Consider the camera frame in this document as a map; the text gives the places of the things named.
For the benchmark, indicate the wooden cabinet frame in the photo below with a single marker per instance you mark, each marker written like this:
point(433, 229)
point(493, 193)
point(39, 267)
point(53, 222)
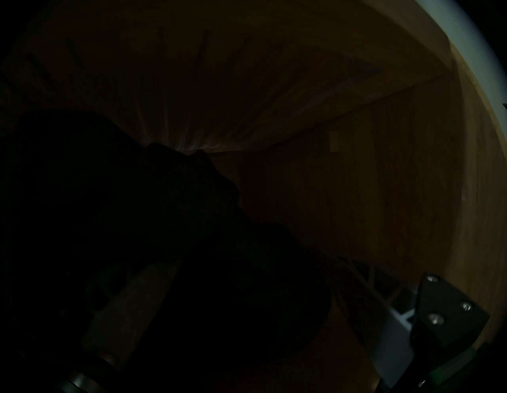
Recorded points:
point(356, 178)

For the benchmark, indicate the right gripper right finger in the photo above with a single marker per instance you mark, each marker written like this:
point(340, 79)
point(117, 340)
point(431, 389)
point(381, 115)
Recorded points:
point(443, 313)

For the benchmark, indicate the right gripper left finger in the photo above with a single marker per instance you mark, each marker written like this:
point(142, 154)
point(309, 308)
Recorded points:
point(126, 313)

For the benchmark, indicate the dark grey knit pants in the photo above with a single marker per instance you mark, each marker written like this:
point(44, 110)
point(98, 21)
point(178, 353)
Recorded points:
point(158, 218)

